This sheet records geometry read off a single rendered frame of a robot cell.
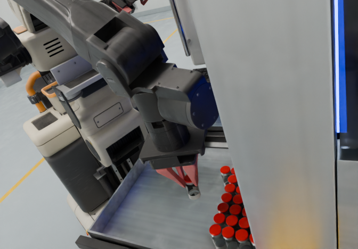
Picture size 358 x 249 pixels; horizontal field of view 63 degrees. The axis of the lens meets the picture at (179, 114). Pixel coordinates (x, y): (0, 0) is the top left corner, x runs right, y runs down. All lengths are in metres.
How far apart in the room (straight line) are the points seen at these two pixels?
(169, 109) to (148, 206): 0.34
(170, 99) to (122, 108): 0.84
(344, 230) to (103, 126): 1.02
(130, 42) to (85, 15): 0.07
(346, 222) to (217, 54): 0.14
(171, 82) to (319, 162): 0.20
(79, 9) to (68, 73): 0.66
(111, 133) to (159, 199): 0.54
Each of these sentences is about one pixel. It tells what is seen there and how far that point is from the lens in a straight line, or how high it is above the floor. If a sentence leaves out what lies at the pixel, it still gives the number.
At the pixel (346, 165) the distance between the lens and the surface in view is 0.20.
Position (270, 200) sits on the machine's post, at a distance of 0.23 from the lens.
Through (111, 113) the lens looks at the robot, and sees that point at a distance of 1.17.
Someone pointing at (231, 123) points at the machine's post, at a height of 1.24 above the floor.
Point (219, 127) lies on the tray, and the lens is 0.75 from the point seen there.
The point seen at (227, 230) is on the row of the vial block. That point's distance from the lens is 0.52.
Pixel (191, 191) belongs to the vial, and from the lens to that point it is 0.53.
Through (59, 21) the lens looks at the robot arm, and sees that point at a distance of 0.41.
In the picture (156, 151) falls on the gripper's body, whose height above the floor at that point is 1.08.
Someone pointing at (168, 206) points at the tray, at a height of 0.88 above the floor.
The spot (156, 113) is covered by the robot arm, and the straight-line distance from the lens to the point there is 0.40.
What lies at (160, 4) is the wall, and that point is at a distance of 6.74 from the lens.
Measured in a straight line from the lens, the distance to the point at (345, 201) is 0.22.
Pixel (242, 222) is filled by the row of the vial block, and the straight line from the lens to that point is 0.52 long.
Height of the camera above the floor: 1.34
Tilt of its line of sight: 31 degrees down
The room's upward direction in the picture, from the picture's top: 20 degrees counter-clockwise
